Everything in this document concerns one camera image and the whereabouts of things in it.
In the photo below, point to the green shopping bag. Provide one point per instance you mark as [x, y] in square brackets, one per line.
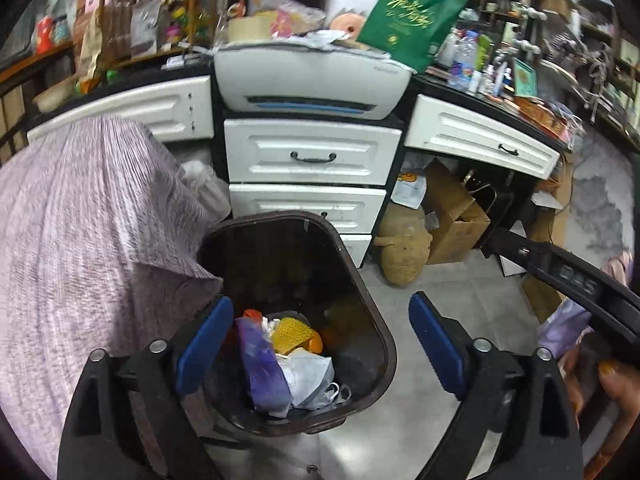
[410, 31]

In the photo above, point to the purple striped tablecloth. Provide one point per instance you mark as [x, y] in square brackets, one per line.
[99, 237]

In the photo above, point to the cardboard box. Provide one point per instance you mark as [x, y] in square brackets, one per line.
[461, 220]

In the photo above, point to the orange fruit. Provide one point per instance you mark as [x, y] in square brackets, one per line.
[314, 344]

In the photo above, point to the dark brown trash bin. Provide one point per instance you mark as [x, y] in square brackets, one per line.
[293, 264]

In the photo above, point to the cream enamel bowl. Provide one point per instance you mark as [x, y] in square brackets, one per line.
[52, 98]

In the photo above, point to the plastic water bottle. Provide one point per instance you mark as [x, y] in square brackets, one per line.
[464, 62]

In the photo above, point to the red tin can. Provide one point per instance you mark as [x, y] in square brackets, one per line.
[44, 42]

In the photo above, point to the white cabinet drawer with handle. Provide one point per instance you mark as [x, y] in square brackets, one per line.
[308, 151]

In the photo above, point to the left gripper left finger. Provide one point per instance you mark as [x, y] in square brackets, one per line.
[100, 438]

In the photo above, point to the grey foil snack pouch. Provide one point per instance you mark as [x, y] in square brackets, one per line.
[143, 27]

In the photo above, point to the yellow foam fruit net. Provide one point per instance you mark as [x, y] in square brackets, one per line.
[291, 334]

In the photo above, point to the purple plastic wrapper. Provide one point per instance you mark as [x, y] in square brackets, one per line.
[267, 385]

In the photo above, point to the brown burlap sack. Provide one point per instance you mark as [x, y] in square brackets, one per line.
[404, 244]

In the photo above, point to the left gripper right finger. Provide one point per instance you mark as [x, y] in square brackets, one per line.
[523, 399]

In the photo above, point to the orange foam fruit net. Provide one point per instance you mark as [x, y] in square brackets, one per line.
[253, 315]

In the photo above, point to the beige paper snack bag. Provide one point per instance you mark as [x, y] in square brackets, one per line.
[89, 66]

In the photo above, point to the white printer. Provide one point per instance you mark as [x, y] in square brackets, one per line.
[283, 78]

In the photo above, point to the white face mask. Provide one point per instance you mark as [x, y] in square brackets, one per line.
[311, 381]

